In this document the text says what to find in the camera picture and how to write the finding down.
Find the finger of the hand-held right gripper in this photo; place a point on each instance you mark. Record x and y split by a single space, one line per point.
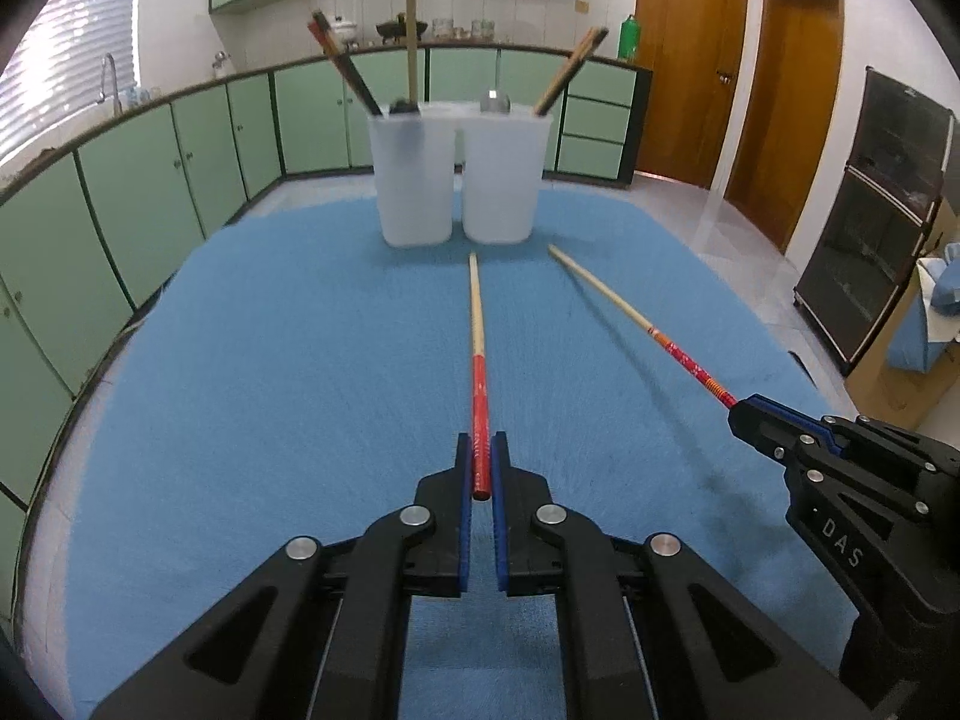
765 431
885 435

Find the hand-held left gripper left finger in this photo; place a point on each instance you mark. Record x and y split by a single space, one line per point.
465 532

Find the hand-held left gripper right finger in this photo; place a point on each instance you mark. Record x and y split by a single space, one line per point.
498 532

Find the red patterned chopstick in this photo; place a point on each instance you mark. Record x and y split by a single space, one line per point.
316 31
622 307
478 390

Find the white translucent plastic cup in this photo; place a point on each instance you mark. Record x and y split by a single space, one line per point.
499 180
416 187

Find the brown wooden chopstick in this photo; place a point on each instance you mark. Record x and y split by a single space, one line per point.
583 64
562 73

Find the light wooden chopstick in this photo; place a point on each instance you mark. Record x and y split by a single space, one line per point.
412 45

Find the cardboard box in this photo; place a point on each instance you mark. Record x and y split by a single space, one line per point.
892 390

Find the blue cloth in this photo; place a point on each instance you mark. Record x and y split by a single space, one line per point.
919 330

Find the dark glass cabinet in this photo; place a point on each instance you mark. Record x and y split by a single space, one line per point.
870 225

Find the blue tablecloth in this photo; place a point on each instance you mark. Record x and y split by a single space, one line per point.
300 352

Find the wooden door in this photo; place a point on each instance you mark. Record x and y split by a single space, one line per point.
690 67
787 105

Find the green bottle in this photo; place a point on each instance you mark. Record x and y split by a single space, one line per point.
628 39

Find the metal spoon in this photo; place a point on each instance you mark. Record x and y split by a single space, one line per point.
496 101

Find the dark round utensil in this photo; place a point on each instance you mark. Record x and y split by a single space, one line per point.
405 106

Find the green base cabinets with counter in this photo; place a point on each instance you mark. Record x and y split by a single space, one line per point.
150 165

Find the glass jar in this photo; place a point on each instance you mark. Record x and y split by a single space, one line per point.
484 28
442 28

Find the black wok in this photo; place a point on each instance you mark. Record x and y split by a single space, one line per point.
401 28

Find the white cooking pot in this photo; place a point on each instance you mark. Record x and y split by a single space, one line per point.
345 26

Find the metal sink faucet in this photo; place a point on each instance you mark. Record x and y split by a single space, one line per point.
111 75

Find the window blinds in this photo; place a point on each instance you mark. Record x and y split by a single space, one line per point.
60 67

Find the small wall tap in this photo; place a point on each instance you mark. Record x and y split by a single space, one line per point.
220 61

